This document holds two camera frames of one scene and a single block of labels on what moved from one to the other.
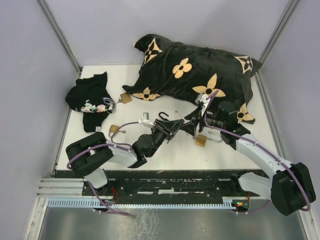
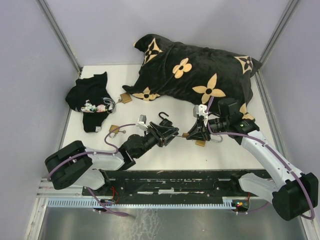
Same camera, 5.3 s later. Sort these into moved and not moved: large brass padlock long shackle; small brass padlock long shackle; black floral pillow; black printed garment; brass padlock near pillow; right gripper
Moved: small brass padlock long shackle; right gripper
Not moved: black printed garment; brass padlock near pillow; large brass padlock long shackle; black floral pillow
